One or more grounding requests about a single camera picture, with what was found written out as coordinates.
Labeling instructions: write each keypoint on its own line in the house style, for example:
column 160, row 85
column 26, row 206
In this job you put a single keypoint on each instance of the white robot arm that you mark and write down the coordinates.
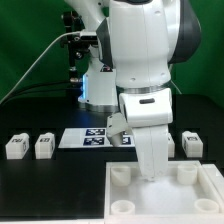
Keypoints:
column 128, row 72

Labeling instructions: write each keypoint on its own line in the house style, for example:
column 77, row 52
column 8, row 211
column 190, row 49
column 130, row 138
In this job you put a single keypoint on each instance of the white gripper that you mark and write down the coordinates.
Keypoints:
column 148, row 116

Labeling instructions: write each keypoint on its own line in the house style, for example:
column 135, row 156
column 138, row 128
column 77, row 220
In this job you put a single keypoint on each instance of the black camera on stand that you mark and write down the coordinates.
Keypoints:
column 77, row 42

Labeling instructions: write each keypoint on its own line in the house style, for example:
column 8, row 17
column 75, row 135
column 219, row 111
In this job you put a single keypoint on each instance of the white marker tag sheet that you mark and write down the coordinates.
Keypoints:
column 84, row 138

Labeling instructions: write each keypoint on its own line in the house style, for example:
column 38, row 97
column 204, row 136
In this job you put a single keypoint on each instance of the white square tabletop part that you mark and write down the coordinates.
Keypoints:
column 189, row 193

